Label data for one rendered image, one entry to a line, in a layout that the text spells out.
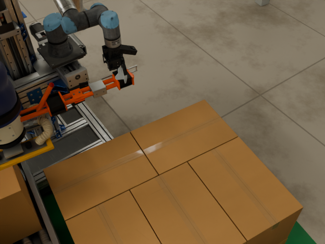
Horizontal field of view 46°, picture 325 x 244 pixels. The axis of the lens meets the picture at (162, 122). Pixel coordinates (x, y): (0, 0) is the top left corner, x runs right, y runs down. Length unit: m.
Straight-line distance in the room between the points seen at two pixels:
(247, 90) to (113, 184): 1.81
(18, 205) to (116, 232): 0.54
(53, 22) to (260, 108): 2.00
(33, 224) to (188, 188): 0.88
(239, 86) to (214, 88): 0.24
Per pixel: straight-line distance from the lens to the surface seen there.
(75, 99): 1.84
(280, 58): 4.08
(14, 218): 2.07
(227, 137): 2.51
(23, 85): 2.40
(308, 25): 4.65
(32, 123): 1.87
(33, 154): 1.83
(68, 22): 1.73
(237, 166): 2.38
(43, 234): 2.23
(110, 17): 1.67
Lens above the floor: 2.47
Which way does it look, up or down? 48 degrees down
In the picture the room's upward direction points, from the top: 1 degrees counter-clockwise
